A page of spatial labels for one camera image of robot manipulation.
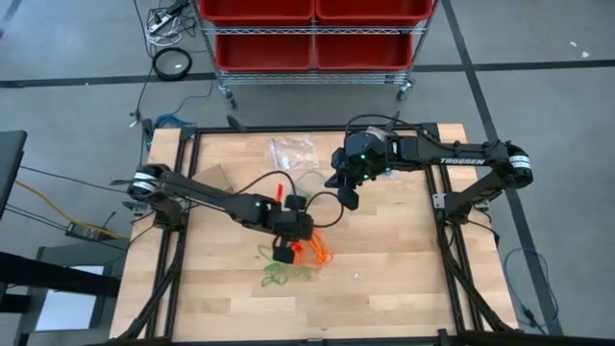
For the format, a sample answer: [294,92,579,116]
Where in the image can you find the yellow floor cable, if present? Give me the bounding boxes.
[13,180,131,240]

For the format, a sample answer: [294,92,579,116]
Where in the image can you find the cart caster wheel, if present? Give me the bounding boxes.
[396,79,415,102]
[218,84,239,111]

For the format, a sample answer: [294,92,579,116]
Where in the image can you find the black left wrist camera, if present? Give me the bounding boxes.
[281,210,314,237]

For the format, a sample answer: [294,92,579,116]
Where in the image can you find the chrome wire shelf cart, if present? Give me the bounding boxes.
[190,0,437,103]

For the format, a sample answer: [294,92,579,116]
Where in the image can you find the white cable bundle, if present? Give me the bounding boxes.
[143,4,199,48]

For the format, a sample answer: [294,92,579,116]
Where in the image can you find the green rubber bands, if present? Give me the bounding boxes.
[258,243,318,288]

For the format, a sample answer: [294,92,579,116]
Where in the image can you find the black power adapter box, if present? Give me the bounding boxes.
[64,220,115,243]

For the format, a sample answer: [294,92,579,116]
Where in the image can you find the black beam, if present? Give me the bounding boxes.
[0,251,122,300]

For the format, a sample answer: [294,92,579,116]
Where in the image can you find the black desk top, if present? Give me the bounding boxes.
[0,129,29,222]

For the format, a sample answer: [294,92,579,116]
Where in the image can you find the grey metal stand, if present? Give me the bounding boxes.
[13,242,127,346]

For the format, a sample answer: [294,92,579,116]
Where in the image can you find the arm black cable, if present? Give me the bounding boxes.
[344,112,463,149]
[234,170,346,230]

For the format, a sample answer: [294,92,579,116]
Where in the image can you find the small cardboard box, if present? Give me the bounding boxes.
[196,163,236,193]

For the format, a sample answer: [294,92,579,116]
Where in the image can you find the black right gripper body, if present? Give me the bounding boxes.
[331,132,391,188]

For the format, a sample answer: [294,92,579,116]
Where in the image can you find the coiled blue cable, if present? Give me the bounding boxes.
[153,112,198,131]

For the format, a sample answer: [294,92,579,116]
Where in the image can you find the black device green light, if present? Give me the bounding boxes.
[140,117,156,155]

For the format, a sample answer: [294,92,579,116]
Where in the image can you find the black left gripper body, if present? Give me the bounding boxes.
[268,210,316,241]

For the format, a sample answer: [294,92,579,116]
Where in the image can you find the black round floor ring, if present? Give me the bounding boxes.
[151,46,193,82]

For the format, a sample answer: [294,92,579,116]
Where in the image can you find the looped blue floor cable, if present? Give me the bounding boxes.
[502,246,561,334]

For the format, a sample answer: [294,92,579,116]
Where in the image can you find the thin black floor cable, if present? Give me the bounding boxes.
[18,165,135,194]

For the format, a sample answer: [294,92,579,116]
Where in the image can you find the red plastic bin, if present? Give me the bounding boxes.
[198,0,316,27]
[213,33,314,72]
[315,0,435,27]
[314,33,414,72]

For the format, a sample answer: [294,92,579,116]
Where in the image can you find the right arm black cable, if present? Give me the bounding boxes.
[344,112,463,149]

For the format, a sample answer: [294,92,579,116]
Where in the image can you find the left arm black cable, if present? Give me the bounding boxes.
[234,170,346,230]

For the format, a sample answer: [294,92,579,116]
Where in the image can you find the black aluminium table frame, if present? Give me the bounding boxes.
[112,122,520,346]

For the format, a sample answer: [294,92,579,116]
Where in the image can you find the white power strip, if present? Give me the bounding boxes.
[147,13,173,34]

